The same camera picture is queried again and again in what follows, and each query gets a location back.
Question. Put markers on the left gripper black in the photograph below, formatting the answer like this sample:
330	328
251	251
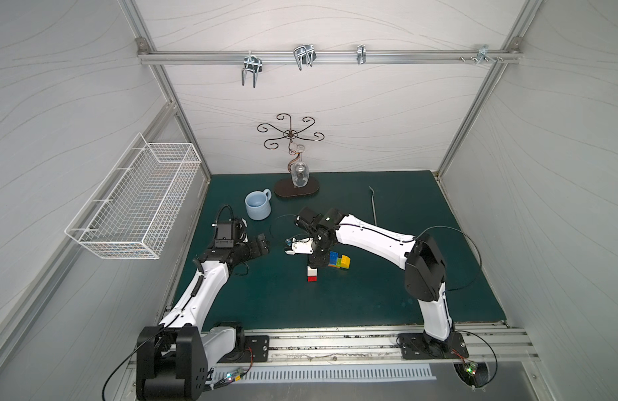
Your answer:
251	248

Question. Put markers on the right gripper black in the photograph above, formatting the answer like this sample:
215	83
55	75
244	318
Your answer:
316	243

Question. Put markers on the blue lego brick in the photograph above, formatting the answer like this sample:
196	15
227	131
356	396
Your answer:
334	259

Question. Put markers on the yellow lego brick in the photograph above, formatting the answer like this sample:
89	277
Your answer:
344	262

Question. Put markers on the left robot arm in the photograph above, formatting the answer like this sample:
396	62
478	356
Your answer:
175	358

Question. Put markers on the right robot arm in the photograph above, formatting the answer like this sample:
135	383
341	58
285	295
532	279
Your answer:
425	274

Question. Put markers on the light blue mug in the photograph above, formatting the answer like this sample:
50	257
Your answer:
258	204

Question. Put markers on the green table mat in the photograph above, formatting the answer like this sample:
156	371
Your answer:
273	291

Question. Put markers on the black metal mug tree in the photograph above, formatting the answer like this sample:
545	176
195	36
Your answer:
284	188

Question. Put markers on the metal tweezers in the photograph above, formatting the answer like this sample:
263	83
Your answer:
373	205

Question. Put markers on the white vent grille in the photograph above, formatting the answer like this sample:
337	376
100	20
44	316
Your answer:
336	374

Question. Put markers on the metal hook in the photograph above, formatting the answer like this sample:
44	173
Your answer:
304	55
482	56
252	66
361	54

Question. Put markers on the white wire basket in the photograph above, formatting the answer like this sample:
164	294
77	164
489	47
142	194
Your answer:
132	211

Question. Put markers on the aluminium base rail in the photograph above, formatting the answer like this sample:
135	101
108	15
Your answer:
485	342

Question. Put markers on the aluminium top rail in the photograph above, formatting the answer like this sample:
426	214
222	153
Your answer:
334	57

